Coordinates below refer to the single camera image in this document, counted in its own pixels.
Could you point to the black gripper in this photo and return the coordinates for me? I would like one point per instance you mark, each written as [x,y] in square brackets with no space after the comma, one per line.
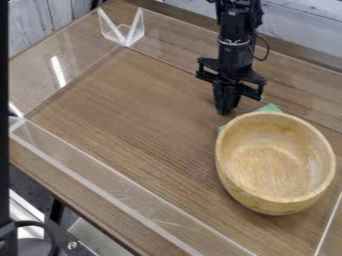
[231,75]

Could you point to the green foam block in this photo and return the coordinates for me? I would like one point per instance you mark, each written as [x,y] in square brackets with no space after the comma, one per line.
[267,108]

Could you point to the brown wooden bowl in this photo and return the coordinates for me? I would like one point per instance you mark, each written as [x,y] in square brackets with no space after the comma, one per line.
[275,162]

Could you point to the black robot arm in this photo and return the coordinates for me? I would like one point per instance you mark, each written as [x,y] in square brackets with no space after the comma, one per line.
[239,18]

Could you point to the black table leg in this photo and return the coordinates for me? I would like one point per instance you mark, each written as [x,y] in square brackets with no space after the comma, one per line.
[56,211]

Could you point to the black vertical pole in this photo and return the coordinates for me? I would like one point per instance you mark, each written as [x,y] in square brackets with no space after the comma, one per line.
[8,236]

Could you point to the clear acrylic corner bracket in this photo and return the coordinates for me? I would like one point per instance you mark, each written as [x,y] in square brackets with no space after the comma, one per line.
[121,34]

